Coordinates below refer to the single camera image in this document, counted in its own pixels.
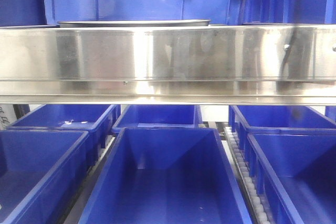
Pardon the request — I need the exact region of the metal divider rail left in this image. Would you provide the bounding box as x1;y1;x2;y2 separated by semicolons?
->
58;135;115;223

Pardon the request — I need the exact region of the blue bin left front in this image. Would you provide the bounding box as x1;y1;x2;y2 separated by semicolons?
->
1;130;88;223

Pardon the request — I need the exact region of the blue bin centre rear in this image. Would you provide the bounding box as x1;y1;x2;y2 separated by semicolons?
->
111;104;203;134

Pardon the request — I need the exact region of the stainless steel shelf front rail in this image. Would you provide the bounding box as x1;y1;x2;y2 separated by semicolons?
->
1;24;335;105

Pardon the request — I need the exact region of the white roller track right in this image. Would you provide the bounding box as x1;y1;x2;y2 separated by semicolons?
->
223;125;273;223

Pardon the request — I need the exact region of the blue bin right front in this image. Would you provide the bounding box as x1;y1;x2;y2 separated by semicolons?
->
248;134;335;223

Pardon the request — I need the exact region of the blue bin right rear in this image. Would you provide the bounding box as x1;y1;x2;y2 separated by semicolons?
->
229;105;335;160

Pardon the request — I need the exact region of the blue bin left rear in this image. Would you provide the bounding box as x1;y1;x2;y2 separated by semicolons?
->
7;104;121;167

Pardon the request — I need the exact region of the blue bin centre front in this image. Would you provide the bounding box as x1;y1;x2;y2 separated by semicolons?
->
79;127;251;223

